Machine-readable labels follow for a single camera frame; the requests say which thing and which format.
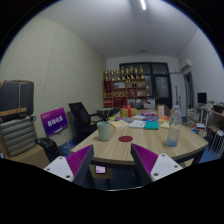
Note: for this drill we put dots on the blue colourful book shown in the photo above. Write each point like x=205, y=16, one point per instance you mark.
x=150, y=118

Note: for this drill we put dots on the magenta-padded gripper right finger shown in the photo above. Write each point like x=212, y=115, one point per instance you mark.
x=146, y=159

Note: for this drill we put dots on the black office chair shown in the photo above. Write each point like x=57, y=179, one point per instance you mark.
x=80, y=116

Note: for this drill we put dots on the pale green cup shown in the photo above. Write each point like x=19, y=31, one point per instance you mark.
x=103, y=131

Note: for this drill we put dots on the white wall air conditioner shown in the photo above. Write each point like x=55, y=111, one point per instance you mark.
x=186, y=65

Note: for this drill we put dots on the white stool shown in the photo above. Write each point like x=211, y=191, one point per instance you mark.
x=218, y=143

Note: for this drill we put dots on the orange book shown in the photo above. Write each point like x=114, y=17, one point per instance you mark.
x=163, y=119

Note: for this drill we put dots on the wooden shelf unit with trophies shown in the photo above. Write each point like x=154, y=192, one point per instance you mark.
x=126, y=88

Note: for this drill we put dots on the yellow gift box red ribbon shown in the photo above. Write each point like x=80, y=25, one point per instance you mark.
x=128, y=111

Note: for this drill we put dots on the cluttered side desk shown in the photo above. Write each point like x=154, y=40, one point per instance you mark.
x=211, y=113

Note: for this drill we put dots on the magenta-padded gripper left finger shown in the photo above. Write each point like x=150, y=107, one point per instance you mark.
x=78, y=160

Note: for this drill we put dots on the ceiling tube light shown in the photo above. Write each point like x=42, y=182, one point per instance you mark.
x=143, y=4

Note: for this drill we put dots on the small yellow notepad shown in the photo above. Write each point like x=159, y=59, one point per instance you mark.
x=119, y=124

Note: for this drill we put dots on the white printed booklet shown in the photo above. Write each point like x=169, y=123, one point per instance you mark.
x=137, y=124

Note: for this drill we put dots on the teal book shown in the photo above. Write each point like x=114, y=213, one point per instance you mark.
x=151, y=125

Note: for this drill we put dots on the purple sign board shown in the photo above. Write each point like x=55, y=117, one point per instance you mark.
x=54, y=121

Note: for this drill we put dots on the dark grey case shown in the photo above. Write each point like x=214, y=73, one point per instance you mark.
x=15, y=96

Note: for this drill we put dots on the pink packet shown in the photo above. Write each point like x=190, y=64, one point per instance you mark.
x=149, y=114

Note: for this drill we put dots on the silver ribbed suitcase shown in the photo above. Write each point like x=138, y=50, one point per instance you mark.
x=16, y=136

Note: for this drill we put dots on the black computer monitor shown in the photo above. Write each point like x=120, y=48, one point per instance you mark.
x=202, y=98

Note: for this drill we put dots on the flat round red coaster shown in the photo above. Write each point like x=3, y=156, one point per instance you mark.
x=125, y=138

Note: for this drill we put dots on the clear plastic water bottle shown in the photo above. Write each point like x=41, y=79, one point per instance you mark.
x=174, y=128

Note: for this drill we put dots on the large yellow notepad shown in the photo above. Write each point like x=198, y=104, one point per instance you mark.
x=164, y=125

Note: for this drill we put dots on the orange carton box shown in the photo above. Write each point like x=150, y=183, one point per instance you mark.
x=160, y=111

